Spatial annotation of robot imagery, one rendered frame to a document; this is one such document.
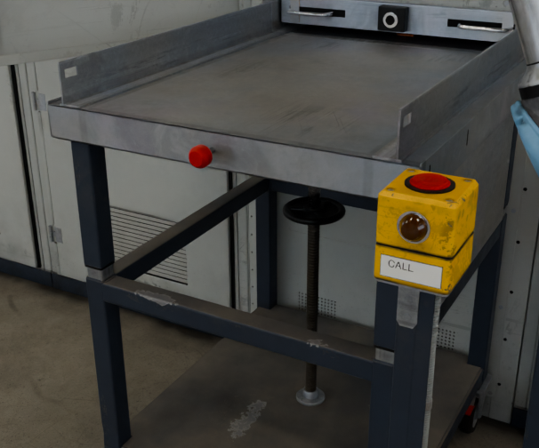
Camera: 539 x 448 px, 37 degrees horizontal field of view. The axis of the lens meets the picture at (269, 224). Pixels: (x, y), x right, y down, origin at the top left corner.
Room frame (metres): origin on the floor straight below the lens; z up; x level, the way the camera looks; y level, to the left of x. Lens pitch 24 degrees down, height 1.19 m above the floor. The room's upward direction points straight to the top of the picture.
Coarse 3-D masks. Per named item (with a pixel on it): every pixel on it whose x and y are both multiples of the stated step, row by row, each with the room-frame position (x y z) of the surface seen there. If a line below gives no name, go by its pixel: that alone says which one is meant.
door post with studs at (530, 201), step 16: (528, 160) 1.54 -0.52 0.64; (528, 176) 1.54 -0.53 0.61; (528, 192) 1.53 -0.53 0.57; (528, 208) 1.53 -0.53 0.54; (528, 224) 1.53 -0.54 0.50; (528, 240) 1.53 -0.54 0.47; (528, 256) 1.53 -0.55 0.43; (512, 272) 1.54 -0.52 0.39; (528, 272) 1.52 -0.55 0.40; (512, 288) 1.54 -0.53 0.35; (512, 304) 1.54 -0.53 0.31; (512, 320) 1.53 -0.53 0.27; (512, 336) 1.53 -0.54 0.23; (512, 352) 1.53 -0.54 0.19; (512, 368) 1.53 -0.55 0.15; (512, 384) 1.52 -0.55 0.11; (496, 400) 1.54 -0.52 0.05; (496, 416) 1.54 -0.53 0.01
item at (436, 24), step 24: (288, 0) 1.84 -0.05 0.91; (312, 0) 1.81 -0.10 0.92; (336, 0) 1.78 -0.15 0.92; (360, 0) 1.76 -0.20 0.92; (312, 24) 1.81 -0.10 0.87; (336, 24) 1.78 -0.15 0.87; (360, 24) 1.76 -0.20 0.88; (408, 24) 1.70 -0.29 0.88; (432, 24) 1.68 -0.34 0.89; (456, 24) 1.65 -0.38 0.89; (480, 24) 1.63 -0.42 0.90
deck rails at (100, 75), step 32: (192, 32) 1.55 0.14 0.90; (224, 32) 1.65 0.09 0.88; (256, 32) 1.76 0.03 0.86; (512, 32) 1.45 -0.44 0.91; (64, 64) 1.24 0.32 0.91; (96, 64) 1.30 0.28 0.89; (128, 64) 1.38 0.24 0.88; (160, 64) 1.45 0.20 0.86; (192, 64) 1.50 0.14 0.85; (480, 64) 1.28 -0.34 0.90; (512, 64) 1.48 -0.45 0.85; (64, 96) 1.23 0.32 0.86; (96, 96) 1.27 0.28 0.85; (448, 96) 1.14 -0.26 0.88; (416, 128) 1.02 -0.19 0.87
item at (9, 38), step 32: (0, 0) 1.57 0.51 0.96; (32, 0) 1.61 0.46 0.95; (64, 0) 1.64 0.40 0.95; (96, 0) 1.68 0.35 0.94; (128, 0) 1.72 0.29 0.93; (160, 0) 1.76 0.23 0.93; (192, 0) 1.80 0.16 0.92; (224, 0) 1.85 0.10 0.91; (0, 32) 1.57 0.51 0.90; (32, 32) 1.60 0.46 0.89; (64, 32) 1.64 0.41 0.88; (96, 32) 1.68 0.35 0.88; (128, 32) 1.71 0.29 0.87; (160, 32) 1.76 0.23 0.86; (0, 64) 1.53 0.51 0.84
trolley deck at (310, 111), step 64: (256, 64) 1.51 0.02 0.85; (320, 64) 1.51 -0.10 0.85; (384, 64) 1.51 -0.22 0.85; (448, 64) 1.50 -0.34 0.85; (64, 128) 1.23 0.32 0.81; (128, 128) 1.17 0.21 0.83; (192, 128) 1.11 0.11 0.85; (256, 128) 1.11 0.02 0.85; (320, 128) 1.11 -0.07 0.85; (384, 128) 1.11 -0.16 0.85; (448, 128) 1.10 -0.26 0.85
